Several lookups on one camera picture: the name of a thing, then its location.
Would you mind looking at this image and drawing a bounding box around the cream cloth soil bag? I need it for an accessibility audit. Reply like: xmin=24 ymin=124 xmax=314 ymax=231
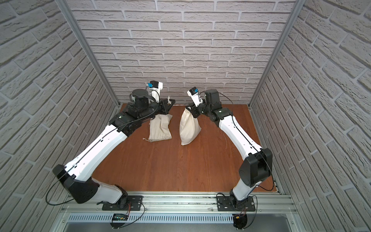
xmin=144 ymin=114 xmax=173 ymax=142
xmin=179 ymin=109 xmax=202 ymax=146

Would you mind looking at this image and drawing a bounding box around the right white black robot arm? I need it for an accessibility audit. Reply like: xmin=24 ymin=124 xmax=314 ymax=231
xmin=187 ymin=87 xmax=272 ymax=208

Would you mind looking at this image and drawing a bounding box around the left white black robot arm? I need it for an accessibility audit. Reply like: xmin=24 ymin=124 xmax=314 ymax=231
xmin=53 ymin=89 xmax=175 ymax=204

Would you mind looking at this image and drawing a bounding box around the right round black connector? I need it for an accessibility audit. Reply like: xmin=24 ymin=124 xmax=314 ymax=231
xmin=232 ymin=214 xmax=248 ymax=230

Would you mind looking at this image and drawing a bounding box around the left small circuit board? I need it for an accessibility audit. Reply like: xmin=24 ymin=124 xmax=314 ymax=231
xmin=111 ymin=213 xmax=129 ymax=222

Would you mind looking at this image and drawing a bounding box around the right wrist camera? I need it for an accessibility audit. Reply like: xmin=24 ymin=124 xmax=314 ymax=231
xmin=187 ymin=87 xmax=203 ymax=107

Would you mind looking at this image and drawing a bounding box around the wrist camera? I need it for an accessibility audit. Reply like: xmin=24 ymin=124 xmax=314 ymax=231
xmin=146 ymin=80 xmax=163 ymax=102
xmin=187 ymin=87 xmax=203 ymax=107

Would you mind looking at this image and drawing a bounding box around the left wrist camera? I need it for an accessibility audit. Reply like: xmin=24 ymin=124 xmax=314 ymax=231
xmin=146 ymin=80 xmax=163 ymax=102

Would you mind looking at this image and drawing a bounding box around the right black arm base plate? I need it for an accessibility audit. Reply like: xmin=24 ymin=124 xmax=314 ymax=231
xmin=216 ymin=194 xmax=256 ymax=213

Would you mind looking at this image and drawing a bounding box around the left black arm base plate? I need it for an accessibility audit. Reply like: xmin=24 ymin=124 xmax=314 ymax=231
xmin=102 ymin=195 xmax=143 ymax=211

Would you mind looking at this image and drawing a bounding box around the aluminium front rail frame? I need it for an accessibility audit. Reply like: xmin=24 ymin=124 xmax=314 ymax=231
xmin=51 ymin=191 xmax=305 ymax=232

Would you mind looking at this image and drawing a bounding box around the right corner aluminium post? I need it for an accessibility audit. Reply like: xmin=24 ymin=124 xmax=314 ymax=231
xmin=248 ymin=0 xmax=306 ymax=109

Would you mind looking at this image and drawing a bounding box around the corner aluminium post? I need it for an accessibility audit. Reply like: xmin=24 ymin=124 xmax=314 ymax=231
xmin=248 ymin=0 xmax=306 ymax=109
xmin=56 ymin=0 xmax=121 ymax=108

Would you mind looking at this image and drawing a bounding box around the left corner aluminium post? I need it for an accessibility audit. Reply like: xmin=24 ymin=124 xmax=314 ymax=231
xmin=56 ymin=0 xmax=121 ymax=108

